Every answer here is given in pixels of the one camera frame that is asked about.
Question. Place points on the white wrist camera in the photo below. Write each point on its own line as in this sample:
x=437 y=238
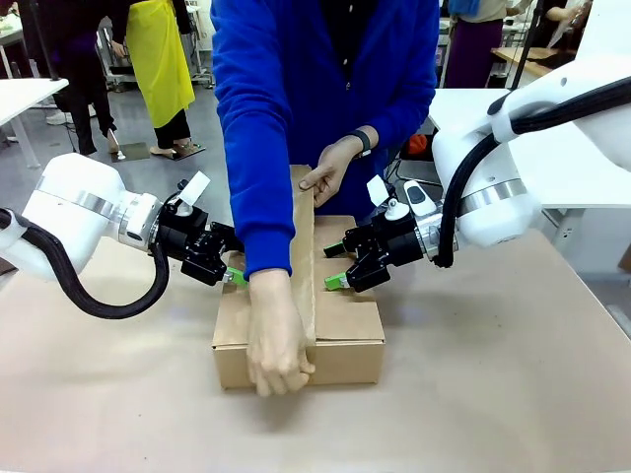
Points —
x=389 y=204
x=189 y=194

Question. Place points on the person in yellow apron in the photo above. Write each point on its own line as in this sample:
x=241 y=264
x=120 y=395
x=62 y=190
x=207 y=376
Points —
x=160 y=59

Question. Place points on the person in blue sweater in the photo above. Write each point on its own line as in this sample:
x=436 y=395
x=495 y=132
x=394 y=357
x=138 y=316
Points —
x=296 y=74

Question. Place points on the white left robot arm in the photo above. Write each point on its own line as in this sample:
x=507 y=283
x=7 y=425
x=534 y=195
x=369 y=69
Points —
x=74 y=207

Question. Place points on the orange object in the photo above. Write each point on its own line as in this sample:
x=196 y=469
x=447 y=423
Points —
x=418 y=145

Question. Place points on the person's right forearm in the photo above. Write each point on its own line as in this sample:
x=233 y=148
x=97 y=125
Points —
x=263 y=226

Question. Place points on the white side table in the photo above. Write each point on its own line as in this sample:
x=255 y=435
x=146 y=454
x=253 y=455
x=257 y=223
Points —
x=567 y=162

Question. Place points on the person's right hand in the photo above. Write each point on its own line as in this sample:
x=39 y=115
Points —
x=276 y=335

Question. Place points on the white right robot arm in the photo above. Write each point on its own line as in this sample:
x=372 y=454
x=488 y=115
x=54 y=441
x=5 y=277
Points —
x=493 y=162

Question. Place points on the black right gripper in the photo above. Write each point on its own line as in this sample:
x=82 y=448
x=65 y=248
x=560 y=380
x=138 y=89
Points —
x=389 y=246

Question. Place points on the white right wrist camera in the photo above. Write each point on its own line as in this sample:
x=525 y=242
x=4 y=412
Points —
x=389 y=204

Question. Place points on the wooden work table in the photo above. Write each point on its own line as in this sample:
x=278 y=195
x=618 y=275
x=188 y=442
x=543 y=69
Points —
x=522 y=56

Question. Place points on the brown cardboard box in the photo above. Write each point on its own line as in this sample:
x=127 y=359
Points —
x=345 y=335

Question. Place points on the person in dark clothes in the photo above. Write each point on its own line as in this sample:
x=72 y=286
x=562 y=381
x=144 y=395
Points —
x=74 y=74

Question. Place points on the black stand pole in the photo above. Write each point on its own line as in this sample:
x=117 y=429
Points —
x=527 y=44

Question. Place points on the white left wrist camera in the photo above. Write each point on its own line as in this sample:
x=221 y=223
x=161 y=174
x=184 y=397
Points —
x=189 y=194

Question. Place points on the person in purple skirt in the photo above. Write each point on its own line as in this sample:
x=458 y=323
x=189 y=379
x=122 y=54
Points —
x=475 y=44

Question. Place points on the black wristwatch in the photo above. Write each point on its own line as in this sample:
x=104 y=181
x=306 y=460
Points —
x=366 y=140

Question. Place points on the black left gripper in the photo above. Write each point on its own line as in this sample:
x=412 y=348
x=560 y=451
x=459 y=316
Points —
x=197 y=246

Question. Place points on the person's left forearm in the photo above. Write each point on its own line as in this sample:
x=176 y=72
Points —
x=399 y=118

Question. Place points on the white table with pole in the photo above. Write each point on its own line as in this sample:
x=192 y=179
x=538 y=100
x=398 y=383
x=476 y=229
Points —
x=24 y=98

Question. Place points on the black laptop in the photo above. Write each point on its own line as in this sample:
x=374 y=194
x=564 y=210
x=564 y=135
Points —
x=419 y=172

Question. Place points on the grey mannequin base plate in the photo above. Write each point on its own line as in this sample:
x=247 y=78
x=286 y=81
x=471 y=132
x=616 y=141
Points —
x=133 y=152

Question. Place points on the person's left hand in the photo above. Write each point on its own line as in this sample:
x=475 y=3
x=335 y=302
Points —
x=332 y=170

